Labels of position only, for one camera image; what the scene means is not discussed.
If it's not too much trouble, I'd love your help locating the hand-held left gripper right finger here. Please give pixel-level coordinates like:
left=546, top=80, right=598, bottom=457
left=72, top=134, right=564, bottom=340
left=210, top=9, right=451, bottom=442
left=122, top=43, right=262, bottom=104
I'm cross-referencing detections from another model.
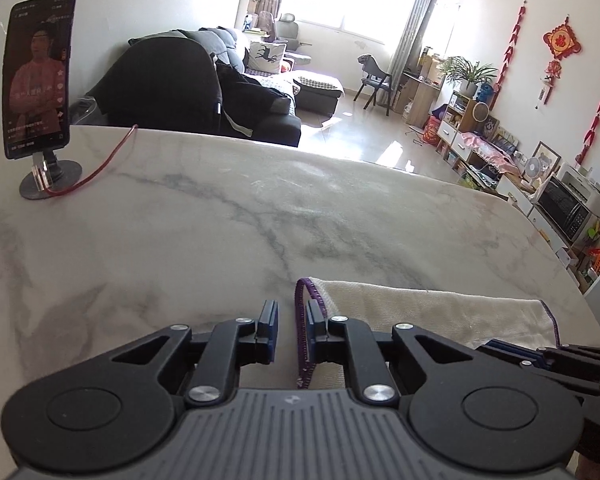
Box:
left=305, top=299, right=475, bottom=407

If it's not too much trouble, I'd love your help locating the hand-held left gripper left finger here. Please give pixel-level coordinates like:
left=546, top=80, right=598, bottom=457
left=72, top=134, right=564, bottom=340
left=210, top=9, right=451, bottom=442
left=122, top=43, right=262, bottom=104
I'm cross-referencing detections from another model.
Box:
left=111, top=299, right=281, bottom=407

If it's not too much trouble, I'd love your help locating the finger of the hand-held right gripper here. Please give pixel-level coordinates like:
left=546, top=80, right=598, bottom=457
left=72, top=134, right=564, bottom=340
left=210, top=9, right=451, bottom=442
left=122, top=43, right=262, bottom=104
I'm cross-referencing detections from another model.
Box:
left=475, top=344, right=600, bottom=397
left=485, top=339, right=600, bottom=362

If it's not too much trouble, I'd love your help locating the white towel with purple hem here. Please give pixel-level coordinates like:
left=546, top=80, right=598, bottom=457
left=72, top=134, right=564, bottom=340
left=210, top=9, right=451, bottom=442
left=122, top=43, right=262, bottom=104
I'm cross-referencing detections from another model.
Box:
left=292, top=276, right=561, bottom=391

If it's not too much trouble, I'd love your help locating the black microwave oven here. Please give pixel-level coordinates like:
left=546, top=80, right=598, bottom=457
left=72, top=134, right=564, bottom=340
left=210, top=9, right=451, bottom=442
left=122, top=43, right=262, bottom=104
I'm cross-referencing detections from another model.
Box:
left=535, top=177, right=593, bottom=241

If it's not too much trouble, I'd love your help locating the white countertop appliance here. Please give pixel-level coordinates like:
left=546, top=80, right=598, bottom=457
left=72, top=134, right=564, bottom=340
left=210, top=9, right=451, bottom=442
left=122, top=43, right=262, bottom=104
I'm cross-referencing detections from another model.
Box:
left=557, top=162, right=600, bottom=202

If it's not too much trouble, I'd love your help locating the small white desk fan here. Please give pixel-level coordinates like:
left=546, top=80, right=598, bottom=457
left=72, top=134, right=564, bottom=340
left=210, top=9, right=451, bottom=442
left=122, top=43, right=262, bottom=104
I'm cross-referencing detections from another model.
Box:
left=522, top=157, right=544, bottom=184

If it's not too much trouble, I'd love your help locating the framed picture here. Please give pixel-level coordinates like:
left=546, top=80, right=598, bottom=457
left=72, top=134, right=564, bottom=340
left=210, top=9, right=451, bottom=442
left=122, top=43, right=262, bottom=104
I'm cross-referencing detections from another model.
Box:
left=530, top=141, right=563, bottom=176

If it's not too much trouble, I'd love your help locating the pink cloth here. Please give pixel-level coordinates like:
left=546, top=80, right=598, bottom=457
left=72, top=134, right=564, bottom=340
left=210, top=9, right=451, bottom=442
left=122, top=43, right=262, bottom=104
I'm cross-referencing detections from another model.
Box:
left=452, top=131, right=516, bottom=171

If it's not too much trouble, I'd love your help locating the dark grey sofa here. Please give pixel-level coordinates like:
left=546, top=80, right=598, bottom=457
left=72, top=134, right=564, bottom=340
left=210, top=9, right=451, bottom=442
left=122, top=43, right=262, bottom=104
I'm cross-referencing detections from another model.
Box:
left=127, top=27, right=346, bottom=148

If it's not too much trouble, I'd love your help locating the white and wood low cabinet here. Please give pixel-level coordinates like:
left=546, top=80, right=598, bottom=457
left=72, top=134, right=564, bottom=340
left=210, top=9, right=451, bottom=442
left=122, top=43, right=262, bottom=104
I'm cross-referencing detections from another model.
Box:
left=437, top=91, right=600, bottom=291

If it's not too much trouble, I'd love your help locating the red gift bag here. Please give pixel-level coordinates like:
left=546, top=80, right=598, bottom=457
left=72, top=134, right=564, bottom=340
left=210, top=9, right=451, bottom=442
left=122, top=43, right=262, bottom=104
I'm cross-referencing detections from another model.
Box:
left=422, top=114, right=446, bottom=146

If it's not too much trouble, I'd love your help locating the black jacket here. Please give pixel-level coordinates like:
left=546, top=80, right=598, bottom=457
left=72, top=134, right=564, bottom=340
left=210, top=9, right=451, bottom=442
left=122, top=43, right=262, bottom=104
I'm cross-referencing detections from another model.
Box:
left=215, top=62, right=282, bottom=112

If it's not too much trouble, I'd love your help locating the checked sofa cover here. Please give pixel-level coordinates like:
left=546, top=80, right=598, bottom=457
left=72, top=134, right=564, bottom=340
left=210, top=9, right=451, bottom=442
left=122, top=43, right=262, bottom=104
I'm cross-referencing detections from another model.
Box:
left=245, top=70, right=344, bottom=99

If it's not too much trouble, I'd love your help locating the round grey phone stand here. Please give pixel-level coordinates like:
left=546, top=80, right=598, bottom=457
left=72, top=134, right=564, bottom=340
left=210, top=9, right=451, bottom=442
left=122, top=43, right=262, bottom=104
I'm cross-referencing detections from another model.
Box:
left=19, top=150, right=83, bottom=201

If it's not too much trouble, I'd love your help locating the wooden desk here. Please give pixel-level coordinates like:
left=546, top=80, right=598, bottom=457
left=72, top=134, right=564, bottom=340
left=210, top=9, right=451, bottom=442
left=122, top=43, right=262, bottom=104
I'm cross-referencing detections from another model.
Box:
left=402, top=67, right=443, bottom=128

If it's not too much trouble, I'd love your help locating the black coat on chair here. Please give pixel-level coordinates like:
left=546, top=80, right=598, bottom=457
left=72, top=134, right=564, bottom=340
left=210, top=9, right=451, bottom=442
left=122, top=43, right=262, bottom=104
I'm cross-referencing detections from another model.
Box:
left=85, top=36, right=253, bottom=138

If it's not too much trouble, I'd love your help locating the wooden chair with dark seat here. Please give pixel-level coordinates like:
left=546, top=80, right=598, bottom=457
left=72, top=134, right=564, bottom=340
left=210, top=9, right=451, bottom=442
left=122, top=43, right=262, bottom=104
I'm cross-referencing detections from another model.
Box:
left=355, top=52, right=395, bottom=116

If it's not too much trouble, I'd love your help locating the white deer print cushion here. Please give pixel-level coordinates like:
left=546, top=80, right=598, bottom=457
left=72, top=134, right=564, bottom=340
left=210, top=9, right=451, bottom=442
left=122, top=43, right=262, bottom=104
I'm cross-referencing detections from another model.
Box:
left=247, top=41, right=287, bottom=73

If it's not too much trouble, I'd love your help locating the green potted plant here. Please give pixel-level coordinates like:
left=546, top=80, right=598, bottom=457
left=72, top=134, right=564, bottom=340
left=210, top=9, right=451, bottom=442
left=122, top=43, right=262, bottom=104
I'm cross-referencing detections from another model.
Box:
left=437, top=55, right=498, bottom=98

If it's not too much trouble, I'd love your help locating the clear plastic bag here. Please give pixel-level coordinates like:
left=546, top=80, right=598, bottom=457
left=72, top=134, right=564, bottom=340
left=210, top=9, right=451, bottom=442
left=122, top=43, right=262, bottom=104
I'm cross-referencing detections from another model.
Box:
left=70, top=95, right=111, bottom=127

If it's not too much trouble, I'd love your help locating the grey recliner chair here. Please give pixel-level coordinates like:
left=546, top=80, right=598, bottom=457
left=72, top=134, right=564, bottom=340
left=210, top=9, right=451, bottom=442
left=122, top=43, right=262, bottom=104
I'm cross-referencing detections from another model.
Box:
left=275, top=12, right=313, bottom=66

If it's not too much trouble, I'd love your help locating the black smartphone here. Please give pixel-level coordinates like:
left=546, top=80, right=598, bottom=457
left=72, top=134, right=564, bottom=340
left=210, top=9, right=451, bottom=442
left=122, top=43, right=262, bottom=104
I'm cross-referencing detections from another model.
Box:
left=1, top=0, right=77, bottom=161

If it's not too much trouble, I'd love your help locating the red charging cable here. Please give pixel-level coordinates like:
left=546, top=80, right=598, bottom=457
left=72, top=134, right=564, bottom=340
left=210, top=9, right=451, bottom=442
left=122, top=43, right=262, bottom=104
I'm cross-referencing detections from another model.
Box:
left=30, top=124, right=140, bottom=197

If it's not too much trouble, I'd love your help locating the red knot wall decoration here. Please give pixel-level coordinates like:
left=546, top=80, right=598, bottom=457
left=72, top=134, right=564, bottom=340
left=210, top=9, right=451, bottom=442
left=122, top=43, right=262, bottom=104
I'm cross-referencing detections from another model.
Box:
left=542, top=16, right=583, bottom=108

